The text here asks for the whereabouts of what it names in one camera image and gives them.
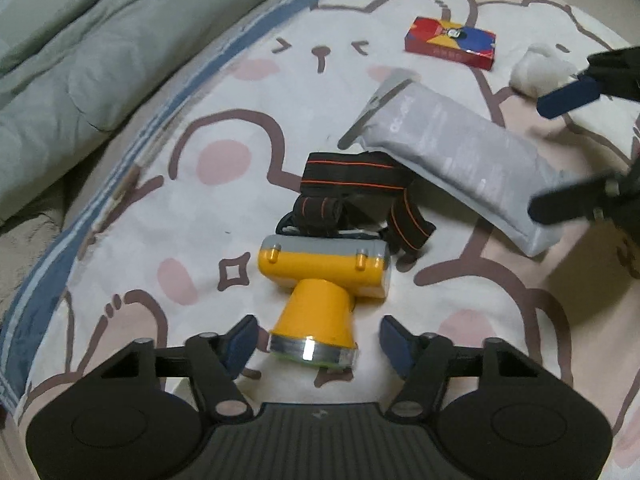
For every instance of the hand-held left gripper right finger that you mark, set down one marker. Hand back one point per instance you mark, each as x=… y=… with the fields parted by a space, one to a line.
x=397 y=342

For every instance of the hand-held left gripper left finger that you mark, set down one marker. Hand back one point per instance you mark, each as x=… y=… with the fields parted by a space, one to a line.
x=240 y=345

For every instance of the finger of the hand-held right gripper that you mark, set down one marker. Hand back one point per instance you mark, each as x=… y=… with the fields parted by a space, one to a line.
x=565 y=205
x=570 y=95

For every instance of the white fluffy scrunchie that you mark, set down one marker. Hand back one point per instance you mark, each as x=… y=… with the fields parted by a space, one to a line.
x=535 y=70

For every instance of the grey foil packet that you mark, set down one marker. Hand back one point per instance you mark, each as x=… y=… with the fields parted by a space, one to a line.
x=450 y=150

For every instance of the red card box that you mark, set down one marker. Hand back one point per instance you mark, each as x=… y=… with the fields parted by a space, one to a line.
x=450 y=42

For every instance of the cartoon printed blanket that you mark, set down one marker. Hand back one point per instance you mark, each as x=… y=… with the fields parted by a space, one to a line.
x=225 y=110

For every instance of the grey duvet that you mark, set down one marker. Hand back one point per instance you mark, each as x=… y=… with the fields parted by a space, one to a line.
x=100 y=60

